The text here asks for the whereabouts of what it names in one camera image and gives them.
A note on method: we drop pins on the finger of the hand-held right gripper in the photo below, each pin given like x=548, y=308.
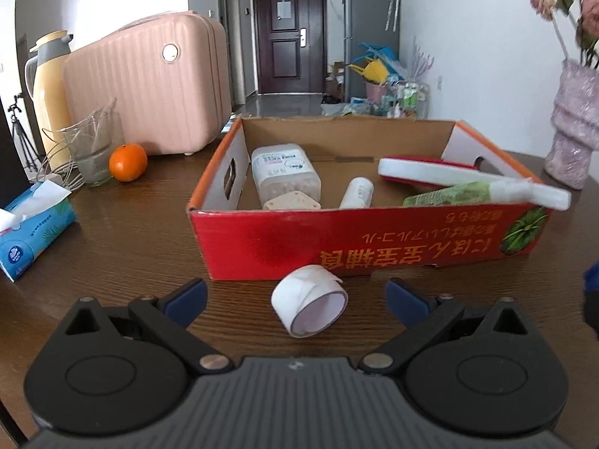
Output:
x=592, y=280

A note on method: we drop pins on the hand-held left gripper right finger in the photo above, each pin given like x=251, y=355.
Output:
x=407, y=300

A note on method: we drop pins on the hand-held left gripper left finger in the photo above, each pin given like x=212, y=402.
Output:
x=187, y=297

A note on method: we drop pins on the red cardboard box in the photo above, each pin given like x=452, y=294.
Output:
x=327, y=238

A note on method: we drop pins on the white tape roll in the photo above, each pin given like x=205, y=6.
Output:
x=295, y=294

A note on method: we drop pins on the green spray bottle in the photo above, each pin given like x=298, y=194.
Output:
x=449, y=194

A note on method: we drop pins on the small white bottle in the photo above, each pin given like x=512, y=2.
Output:
x=356, y=191

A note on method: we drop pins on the red and white lint brush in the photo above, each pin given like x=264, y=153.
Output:
x=435, y=170

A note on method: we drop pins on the white cube charger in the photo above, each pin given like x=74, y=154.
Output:
x=290, y=201

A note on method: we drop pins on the clear cotton swab box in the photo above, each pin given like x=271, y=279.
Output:
x=281, y=173

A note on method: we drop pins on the pale purple ceramic vase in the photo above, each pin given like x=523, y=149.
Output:
x=575, y=140

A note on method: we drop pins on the orange fruit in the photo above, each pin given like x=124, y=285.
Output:
x=128, y=162

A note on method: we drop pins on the blue tissue pack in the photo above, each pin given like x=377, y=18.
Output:
x=37, y=234

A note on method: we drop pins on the clear glass cup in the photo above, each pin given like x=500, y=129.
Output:
x=93, y=159

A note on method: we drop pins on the metal rolling cart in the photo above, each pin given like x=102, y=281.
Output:
x=407, y=100

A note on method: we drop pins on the pink bucket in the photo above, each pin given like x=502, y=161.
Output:
x=374, y=91

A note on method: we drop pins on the pink hard-shell suitcase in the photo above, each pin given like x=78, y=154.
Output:
x=140, y=84

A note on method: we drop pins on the black paper bag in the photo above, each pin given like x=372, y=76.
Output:
x=7, y=173

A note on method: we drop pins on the yellow plastic item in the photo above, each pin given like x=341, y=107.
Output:
x=372, y=71

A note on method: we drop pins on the brown cardboard floor box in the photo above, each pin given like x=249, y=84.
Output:
x=336, y=79

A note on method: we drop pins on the white feather decoration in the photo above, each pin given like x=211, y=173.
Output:
x=421, y=63

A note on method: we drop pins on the yellow thermos jug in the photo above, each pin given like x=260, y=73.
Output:
x=47, y=103

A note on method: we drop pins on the black tripod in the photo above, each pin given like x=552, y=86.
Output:
x=18, y=126

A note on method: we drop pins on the blue folded rack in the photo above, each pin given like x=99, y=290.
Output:
x=376, y=51

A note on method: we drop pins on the grey refrigerator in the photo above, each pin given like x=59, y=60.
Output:
x=369, y=32

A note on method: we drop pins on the dark brown entrance door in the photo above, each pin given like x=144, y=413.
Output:
x=288, y=32

